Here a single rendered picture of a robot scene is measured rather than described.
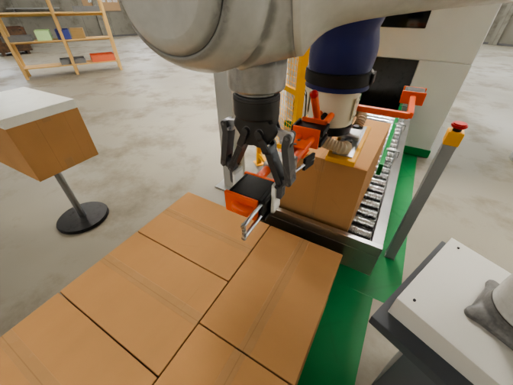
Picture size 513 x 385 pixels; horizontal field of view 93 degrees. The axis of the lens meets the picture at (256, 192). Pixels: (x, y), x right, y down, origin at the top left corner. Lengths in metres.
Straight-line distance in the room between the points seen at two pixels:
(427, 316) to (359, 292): 1.01
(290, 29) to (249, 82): 0.18
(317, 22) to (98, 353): 1.14
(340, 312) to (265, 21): 1.68
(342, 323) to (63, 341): 1.36
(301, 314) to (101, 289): 0.85
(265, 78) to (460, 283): 0.87
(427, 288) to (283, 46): 0.85
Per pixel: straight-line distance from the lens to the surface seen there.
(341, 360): 1.65
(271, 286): 1.14
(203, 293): 1.14
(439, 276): 1.00
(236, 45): 0.18
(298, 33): 0.20
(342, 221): 1.32
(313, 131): 0.74
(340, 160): 0.89
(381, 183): 1.87
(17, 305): 2.28
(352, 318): 1.77
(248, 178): 0.52
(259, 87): 0.37
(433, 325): 0.89
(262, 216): 0.49
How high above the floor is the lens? 1.52
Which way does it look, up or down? 38 degrees down
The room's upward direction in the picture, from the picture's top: straight up
